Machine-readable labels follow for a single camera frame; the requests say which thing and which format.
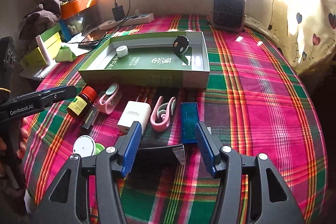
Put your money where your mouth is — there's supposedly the blue usb stick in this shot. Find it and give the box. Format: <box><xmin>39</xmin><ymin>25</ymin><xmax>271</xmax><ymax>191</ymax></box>
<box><xmin>180</xmin><ymin>102</ymin><xmax>199</xmax><ymax>144</ymax></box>

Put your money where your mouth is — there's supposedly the black cylindrical case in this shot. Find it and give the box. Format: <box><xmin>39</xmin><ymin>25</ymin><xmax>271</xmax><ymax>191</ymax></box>
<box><xmin>134</xmin><ymin>144</ymin><xmax>186</xmax><ymax>168</ymax></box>

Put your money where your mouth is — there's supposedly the amber medicine bottle red cap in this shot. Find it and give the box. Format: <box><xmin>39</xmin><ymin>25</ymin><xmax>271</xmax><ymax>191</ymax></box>
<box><xmin>67</xmin><ymin>86</ymin><xmax>97</xmax><ymax>118</ymax></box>

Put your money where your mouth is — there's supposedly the white green spool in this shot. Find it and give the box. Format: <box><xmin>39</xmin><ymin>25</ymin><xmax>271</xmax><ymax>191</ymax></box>
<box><xmin>72</xmin><ymin>135</ymin><xmax>105</xmax><ymax>158</ymax></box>

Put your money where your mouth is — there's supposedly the small white round jar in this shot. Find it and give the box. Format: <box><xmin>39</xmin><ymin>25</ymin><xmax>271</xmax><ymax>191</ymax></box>
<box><xmin>116</xmin><ymin>46</ymin><xmax>129</xmax><ymax>58</ymax></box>

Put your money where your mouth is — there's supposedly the black round disc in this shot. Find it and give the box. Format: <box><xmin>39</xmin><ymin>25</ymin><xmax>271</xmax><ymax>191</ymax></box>
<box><xmin>173</xmin><ymin>35</ymin><xmax>189</xmax><ymax>56</ymax></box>

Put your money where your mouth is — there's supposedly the person's left hand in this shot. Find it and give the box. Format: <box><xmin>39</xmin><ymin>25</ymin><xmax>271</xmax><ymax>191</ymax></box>
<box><xmin>0</xmin><ymin>118</ymin><xmax>30</xmax><ymax>179</ymax></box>

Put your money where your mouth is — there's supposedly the white tube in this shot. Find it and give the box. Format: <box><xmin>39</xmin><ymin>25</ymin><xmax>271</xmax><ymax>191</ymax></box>
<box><xmin>35</xmin><ymin>35</ymin><xmax>52</xmax><ymax>65</ymax></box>

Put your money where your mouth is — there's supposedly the green tissue pack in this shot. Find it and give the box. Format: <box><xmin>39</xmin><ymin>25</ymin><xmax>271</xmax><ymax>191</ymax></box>
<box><xmin>55</xmin><ymin>46</ymin><xmax>77</xmax><ymax>63</ymax></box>

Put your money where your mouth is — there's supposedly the grey flat metal bar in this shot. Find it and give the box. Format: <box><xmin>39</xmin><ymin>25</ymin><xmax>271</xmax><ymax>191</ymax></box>
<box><xmin>81</xmin><ymin>91</ymin><xmax>105</xmax><ymax>132</ymax></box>

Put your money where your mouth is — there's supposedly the plaid tablecloth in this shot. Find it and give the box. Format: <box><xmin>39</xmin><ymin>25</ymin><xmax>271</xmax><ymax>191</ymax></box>
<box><xmin>23</xmin><ymin>14</ymin><xmax>329</xmax><ymax>224</ymax></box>

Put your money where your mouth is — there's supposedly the yellow green boxes stack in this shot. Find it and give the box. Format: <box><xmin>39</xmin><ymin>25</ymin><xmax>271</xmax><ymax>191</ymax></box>
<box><xmin>19</xmin><ymin>23</ymin><xmax>62</xmax><ymax>69</ymax></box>

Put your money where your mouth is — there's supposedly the brown checked cloth bag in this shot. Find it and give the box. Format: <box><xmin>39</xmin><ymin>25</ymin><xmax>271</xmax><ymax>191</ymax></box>
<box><xmin>19</xmin><ymin>0</ymin><xmax>61</xmax><ymax>40</ymax></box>

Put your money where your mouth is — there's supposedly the black smartphone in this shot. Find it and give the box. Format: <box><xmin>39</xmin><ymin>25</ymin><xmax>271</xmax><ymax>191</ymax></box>
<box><xmin>78</xmin><ymin>30</ymin><xmax>108</xmax><ymax>50</ymax></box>

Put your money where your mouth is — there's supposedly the white usb charger block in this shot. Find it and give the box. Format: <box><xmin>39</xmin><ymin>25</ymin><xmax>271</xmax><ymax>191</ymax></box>
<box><xmin>117</xmin><ymin>101</ymin><xmax>151</xmax><ymax>135</ymax></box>

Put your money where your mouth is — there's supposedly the orange planter tray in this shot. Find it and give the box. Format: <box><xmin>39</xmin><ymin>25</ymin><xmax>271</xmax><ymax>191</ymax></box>
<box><xmin>60</xmin><ymin>0</ymin><xmax>96</xmax><ymax>20</ymax></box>

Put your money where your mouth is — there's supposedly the green shallow cardboard box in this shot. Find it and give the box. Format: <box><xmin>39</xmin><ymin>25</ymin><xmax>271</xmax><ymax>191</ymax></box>
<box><xmin>79</xmin><ymin>31</ymin><xmax>210</xmax><ymax>89</ymax></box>

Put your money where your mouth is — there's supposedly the black charger adapter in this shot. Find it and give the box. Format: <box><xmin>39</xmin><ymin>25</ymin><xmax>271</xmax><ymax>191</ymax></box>
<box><xmin>112</xmin><ymin>5</ymin><xmax>125</xmax><ymax>22</ymax></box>

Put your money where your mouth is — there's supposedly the white power strip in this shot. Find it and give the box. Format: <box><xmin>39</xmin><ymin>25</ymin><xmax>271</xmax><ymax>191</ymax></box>
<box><xmin>99</xmin><ymin>13</ymin><xmax>154</xmax><ymax>30</ymax></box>

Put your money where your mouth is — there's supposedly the small desktop fan heater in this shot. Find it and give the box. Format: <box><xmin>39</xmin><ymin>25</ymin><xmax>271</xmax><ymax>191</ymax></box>
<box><xmin>210</xmin><ymin>0</ymin><xmax>246</xmax><ymax>32</ymax></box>

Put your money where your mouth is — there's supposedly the heart pattern curtain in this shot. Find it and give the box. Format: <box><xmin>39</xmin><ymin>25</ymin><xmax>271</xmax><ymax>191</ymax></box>
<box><xmin>246</xmin><ymin>0</ymin><xmax>335</xmax><ymax>75</ymax></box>

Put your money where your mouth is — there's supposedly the pink cable clip right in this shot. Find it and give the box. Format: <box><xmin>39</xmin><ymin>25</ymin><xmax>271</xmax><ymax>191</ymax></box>
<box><xmin>150</xmin><ymin>96</ymin><xmax>177</xmax><ymax>132</ymax></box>

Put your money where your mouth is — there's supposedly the pink cable clip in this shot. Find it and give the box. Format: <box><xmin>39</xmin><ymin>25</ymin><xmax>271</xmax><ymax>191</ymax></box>
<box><xmin>150</xmin><ymin>96</ymin><xmax>177</xmax><ymax>132</ymax></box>
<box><xmin>97</xmin><ymin>83</ymin><xmax>122</xmax><ymax>115</ymax></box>

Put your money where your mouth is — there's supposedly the pink cable clip left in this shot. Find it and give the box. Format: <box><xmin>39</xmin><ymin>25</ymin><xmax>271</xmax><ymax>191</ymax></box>
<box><xmin>97</xmin><ymin>83</ymin><xmax>122</xmax><ymax>115</ymax></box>

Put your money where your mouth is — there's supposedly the black charging cable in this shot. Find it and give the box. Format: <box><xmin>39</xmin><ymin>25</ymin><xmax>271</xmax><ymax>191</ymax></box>
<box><xmin>63</xmin><ymin>0</ymin><xmax>142</xmax><ymax>44</ymax></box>

